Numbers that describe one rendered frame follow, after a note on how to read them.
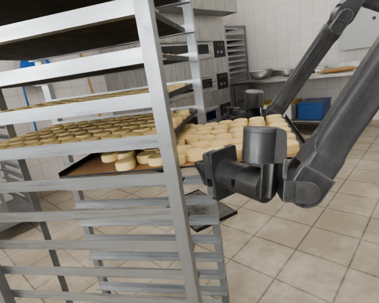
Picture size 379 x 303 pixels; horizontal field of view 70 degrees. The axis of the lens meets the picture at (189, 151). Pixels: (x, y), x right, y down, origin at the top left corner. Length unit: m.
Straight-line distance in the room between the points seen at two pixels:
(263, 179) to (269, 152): 0.04
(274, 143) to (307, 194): 0.09
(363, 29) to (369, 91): 4.15
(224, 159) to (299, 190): 0.16
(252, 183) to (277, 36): 4.85
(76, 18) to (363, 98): 0.54
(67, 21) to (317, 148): 0.53
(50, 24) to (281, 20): 4.74
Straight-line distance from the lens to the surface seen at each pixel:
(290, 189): 0.46
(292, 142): 0.62
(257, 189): 0.46
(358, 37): 4.64
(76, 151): 0.69
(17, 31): 0.73
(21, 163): 1.11
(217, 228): 1.17
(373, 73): 0.50
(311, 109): 4.42
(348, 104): 0.48
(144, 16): 0.55
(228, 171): 0.50
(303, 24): 5.08
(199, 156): 0.62
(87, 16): 0.63
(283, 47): 5.19
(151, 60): 0.54
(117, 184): 0.67
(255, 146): 0.45
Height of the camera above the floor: 1.19
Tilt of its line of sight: 16 degrees down
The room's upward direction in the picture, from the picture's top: 9 degrees counter-clockwise
